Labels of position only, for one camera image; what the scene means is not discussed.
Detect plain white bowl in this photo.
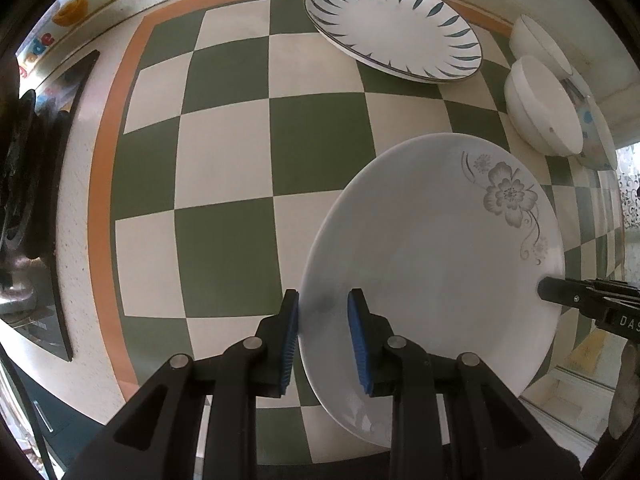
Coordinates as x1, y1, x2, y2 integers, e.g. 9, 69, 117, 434
510, 15, 574, 79
504, 55, 587, 157

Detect green white checkered mat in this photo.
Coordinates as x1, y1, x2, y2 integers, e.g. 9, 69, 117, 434
87, 0, 627, 466

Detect dark steel wok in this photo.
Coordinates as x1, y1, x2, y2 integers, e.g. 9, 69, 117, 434
0, 87, 65, 313

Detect colourful wall stickers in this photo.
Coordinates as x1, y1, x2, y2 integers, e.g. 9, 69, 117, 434
17, 30, 56, 78

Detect frosted glass door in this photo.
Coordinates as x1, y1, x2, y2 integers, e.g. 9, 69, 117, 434
616, 145, 640, 233

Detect black gas hob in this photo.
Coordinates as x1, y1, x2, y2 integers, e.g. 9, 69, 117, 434
0, 50, 101, 363

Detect blue kitchen cabinet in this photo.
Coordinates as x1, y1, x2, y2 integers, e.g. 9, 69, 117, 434
0, 357, 78, 480

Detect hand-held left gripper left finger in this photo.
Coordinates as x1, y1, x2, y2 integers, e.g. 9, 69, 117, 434
62, 288, 301, 480

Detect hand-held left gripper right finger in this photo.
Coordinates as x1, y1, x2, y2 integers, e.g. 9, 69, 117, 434
347, 288, 584, 480

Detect person's right hand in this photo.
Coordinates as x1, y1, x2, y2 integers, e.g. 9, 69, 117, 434
606, 340, 640, 442

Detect white plate with grey flower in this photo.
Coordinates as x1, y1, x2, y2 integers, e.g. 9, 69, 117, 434
298, 133, 566, 448

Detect white bowl with flower print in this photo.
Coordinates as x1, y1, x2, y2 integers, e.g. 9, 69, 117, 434
560, 67, 620, 172

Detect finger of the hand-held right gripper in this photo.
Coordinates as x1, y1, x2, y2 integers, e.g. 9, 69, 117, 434
536, 275, 603, 313

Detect white plate with blue leaves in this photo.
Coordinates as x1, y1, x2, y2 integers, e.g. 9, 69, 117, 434
304, 0, 483, 84

